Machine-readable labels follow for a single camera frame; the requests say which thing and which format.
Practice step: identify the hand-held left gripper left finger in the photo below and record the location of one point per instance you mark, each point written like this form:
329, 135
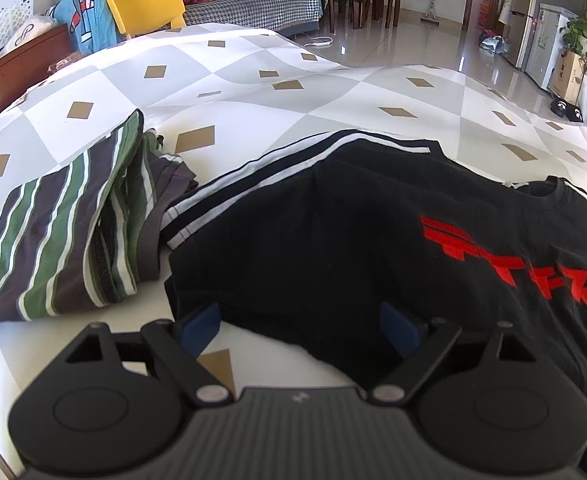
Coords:
201, 330

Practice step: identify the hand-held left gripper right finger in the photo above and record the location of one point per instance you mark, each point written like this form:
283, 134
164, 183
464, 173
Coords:
398, 327

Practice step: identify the black t-shirt red print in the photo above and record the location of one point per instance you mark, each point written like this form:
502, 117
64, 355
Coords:
348, 240

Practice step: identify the green grey striped shirt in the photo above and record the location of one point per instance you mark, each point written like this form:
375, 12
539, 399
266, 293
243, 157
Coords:
48, 240

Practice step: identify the plastic bag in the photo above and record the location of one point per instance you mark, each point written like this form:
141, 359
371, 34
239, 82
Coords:
493, 42

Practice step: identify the cardboard box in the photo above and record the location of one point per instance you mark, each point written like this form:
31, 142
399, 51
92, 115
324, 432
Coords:
566, 77

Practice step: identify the brown wooden cabinet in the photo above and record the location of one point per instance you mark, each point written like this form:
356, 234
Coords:
18, 70

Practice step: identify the white cabinet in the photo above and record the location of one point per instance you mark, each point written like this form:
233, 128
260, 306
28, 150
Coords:
548, 45

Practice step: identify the houndstooth covered sofa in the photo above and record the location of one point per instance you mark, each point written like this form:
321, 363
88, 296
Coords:
258, 10

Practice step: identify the yellow plastic chair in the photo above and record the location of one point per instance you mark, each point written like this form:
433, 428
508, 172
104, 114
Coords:
146, 5

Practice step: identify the blue cartoon print cloth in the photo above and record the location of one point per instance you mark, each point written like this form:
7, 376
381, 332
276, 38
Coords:
88, 20

